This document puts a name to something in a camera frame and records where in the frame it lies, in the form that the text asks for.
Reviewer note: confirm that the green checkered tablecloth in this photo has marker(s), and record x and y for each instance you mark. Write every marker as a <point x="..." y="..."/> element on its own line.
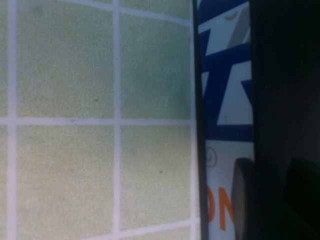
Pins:
<point x="87" y="125"/>

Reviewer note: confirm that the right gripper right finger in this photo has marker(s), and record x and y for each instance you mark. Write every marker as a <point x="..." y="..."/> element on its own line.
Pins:
<point x="305" y="190"/>

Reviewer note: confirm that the black printed glasses case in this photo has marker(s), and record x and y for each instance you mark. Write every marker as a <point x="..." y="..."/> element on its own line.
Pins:
<point x="225" y="100"/>

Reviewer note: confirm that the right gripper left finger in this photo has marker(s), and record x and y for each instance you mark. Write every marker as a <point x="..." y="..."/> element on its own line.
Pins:
<point x="243" y="200"/>

